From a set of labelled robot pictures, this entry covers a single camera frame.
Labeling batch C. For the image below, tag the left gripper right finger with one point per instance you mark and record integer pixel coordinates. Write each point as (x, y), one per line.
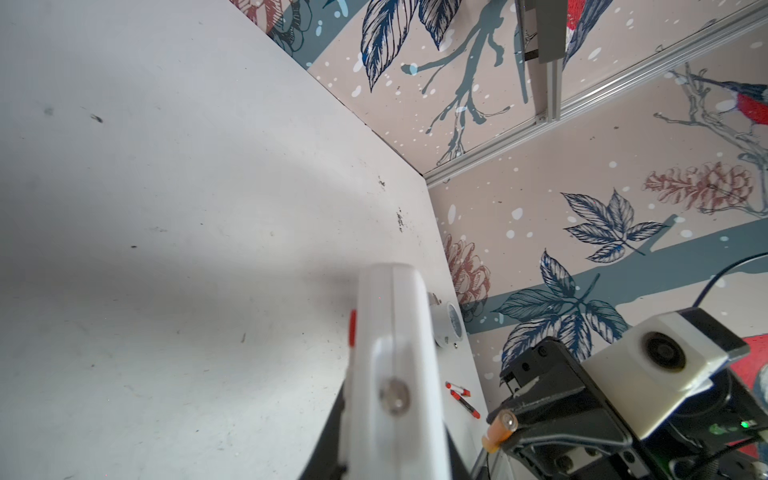
(458, 469)

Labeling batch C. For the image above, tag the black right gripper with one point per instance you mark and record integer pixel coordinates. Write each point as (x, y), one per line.
(569, 430)

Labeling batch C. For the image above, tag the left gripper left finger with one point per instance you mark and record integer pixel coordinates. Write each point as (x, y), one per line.
(324, 463)

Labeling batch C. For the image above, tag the orange AAA battery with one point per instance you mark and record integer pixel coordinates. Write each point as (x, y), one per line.
(500, 430)

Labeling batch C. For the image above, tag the white remote control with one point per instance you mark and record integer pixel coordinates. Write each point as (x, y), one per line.
(392, 423)

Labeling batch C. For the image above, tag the red black pen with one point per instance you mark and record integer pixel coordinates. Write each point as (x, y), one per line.
(459, 390)
(461, 399)

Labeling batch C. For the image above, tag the small white alarm clock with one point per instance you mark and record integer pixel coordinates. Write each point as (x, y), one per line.
(446, 322)

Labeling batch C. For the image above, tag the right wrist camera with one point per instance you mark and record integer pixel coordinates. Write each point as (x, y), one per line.
(659, 363)

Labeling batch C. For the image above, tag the aluminium frame rail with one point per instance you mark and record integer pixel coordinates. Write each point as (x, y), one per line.
(696, 45)

